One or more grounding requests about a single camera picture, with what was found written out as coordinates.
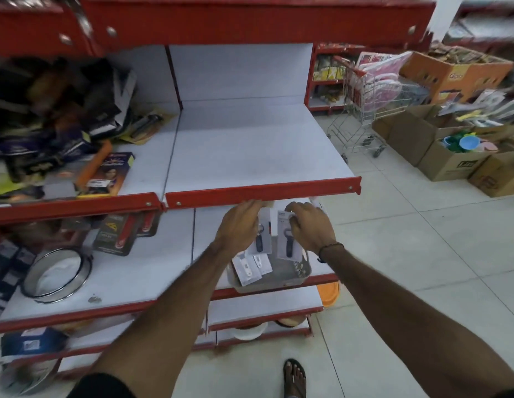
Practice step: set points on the person's right hand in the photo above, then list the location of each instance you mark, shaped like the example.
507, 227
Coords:
313, 230

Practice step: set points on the person's left hand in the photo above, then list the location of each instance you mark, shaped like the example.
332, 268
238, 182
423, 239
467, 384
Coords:
238, 230

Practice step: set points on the person's right thumb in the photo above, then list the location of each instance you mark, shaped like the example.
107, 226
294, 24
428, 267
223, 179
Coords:
294, 222

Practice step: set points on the person's left fingers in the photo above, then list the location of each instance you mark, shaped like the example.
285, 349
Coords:
250, 206

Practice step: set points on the black bottle opener white card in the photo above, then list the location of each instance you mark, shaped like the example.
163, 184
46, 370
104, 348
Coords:
286, 244

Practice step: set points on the blue bottle opener white card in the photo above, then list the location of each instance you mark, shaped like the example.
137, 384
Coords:
265, 236

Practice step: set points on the person's left forearm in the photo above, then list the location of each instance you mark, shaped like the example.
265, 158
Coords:
170, 319

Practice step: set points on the person's right forearm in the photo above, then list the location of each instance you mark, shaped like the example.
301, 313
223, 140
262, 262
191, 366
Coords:
406, 327

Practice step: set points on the small white packet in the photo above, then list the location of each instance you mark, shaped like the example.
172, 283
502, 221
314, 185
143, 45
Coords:
263, 264

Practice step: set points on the grey plastic basket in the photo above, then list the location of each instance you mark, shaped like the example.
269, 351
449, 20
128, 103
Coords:
281, 275

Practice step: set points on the large white packet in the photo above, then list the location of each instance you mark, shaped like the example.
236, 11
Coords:
245, 271

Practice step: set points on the red and white shelving unit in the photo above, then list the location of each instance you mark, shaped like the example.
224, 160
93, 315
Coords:
248, 140

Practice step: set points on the orange plastic container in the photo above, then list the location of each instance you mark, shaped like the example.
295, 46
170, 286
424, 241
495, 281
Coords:
329, 294

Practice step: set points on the red peeler on dark card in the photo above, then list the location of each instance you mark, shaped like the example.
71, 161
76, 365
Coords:
148, 223
116, 236

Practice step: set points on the white plastic bowl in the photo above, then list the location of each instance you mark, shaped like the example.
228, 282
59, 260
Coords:
250, 332

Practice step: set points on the small metal shopping cart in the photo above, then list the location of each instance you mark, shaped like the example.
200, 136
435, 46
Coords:
364, 120

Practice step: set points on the knife on yellow card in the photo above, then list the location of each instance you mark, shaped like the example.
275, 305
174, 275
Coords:
145, 126

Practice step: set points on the open brown cardboard box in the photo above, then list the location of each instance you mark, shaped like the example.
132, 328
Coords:
406, 134

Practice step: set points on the red shelf with goods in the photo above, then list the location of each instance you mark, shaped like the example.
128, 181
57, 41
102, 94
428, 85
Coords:
327, 78

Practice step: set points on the person's foot in black sandal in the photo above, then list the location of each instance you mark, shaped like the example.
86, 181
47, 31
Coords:
295, 379

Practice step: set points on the brown cardboard box of cups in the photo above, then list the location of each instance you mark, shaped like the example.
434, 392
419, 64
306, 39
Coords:
451, 163

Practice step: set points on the pink and white bags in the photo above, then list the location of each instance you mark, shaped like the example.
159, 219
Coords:
381, 78

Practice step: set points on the green plastic cups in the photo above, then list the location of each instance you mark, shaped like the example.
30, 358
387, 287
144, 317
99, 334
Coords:
452, 144

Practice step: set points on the blue plastic cup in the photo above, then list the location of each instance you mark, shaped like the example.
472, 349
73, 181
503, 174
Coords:
469, 142

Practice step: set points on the round metal sieve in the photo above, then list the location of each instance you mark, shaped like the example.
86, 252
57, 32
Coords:
58, 275

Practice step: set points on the brown printed cardboard box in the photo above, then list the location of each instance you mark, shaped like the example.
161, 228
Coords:
499, 174

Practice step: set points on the orange cardboard box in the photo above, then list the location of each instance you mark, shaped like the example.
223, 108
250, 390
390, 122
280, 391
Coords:
451, 76

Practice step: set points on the pile of dark packets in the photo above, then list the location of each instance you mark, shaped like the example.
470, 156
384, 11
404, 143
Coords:
49, 116

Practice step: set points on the pile of white packaged utensils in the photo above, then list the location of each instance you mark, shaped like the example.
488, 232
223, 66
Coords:
484, 105

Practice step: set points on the person's black sleeve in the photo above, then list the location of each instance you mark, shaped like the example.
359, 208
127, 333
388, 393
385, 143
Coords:
101, 387

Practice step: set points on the stack of black boxes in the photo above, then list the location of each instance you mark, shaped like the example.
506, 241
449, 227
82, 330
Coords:
8, 269

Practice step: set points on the white hanging paper sign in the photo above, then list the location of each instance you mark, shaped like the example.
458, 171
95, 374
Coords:
444, 16

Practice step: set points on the blue and white packet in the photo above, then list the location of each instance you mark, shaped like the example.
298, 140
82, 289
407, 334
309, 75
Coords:
31, 341

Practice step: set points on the shiny metal pan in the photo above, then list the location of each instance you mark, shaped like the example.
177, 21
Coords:
27, 377

